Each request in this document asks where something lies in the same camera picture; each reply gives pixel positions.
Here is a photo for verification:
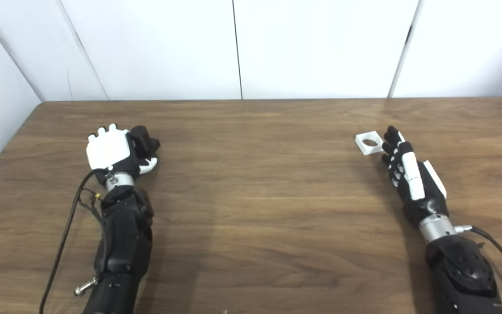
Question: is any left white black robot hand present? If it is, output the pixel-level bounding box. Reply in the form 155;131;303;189
86;123;160;180

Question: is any black peg with square base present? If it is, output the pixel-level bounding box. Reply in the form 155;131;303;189
129;126;161;160

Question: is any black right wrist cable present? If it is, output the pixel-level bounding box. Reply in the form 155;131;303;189
454;224;502;297

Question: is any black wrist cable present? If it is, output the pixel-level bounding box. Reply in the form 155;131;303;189
39;168;119;314
454;224;502;297

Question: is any white square piece with hole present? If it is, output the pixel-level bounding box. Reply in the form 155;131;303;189
355;130;384;156

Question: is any thin wire with yellow tip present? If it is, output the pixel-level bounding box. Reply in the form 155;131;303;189
78;188;105;224

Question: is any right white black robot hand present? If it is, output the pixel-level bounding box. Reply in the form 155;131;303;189
381;126;450;227

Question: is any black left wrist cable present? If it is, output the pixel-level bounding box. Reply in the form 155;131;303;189
39;168;119;314

